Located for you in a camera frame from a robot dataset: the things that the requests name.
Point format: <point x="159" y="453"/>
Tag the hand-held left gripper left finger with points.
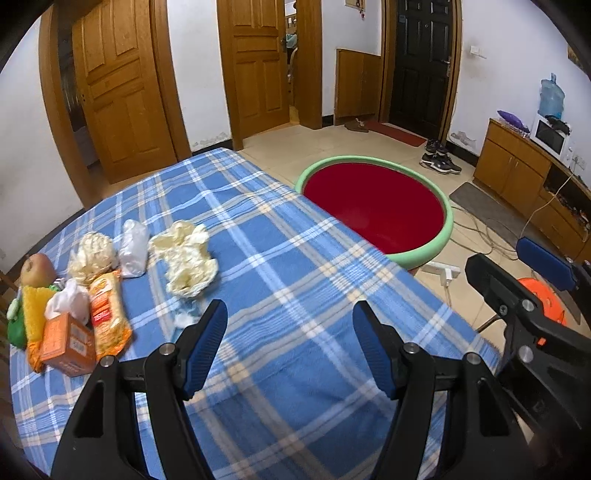
<point x="207" y="339"/>

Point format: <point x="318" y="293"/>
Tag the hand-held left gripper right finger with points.
<point x="371" y="341"/>

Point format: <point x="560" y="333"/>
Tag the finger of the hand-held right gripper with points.
<point x="545" y="263"/>
<point x="496" y="284"/>

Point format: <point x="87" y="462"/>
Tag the large cream paper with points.
<point x="187" y="258"/>

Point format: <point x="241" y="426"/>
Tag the red basin with green rim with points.
<point x="374" y="203"/>

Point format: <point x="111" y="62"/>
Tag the white power strip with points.
<point x="442" y="271"/>

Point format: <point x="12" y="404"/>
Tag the grey floor mat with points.
<point x="489" y="205"/>

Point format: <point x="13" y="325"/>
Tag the blue plaid tablecloth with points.
<point x="277" y="277"/>

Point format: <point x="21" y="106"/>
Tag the orange snack packet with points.
<point x="108" y="314"/>

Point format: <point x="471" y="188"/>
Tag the wooden sideboard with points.
<point x="517" y="161"/>

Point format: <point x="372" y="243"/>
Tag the crumpled white plastic bag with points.
<point x="133" y="249"/>

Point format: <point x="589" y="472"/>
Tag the white microwave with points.
<point x="549" y="136"/>

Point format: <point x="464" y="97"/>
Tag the orange tissue box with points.
<point x="69" y="346"/>

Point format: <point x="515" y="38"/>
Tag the crumpled cream tissue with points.
<point x="92" y="256"/>

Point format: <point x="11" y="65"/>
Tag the white tissue sheet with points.
<point x="67" y="300"/>

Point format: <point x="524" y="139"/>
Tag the purple bag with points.
<point x="512" y="120"/>

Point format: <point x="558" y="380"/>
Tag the blue water bottle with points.
<point x="551" y="97"/>

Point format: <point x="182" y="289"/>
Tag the yellow sponge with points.
<point x="34" y="318"/>

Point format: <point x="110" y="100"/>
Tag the red doormat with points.
<point x="397" y="134"/>

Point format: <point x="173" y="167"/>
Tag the red yellow apple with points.
<point x="38" y="270"/>

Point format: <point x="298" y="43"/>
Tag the green toy pepper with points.
<point x="16" y="325"/>

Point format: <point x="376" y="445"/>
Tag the brown slippers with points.
<point x="356" y="125"/>

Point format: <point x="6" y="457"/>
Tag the black entrance door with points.
<point x="420" y="64"/>

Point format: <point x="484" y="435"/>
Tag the low wooden cabinet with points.
<point x="358" y="83"/>

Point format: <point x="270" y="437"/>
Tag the wooden panel door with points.
<point x="122" y="92"/>
<point x="254" y="69"/>

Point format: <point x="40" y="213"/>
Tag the white wall switch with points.
<point x="478" y="51"/>

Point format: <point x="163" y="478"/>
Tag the wall fuse box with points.
<point x="355" y="3"/>

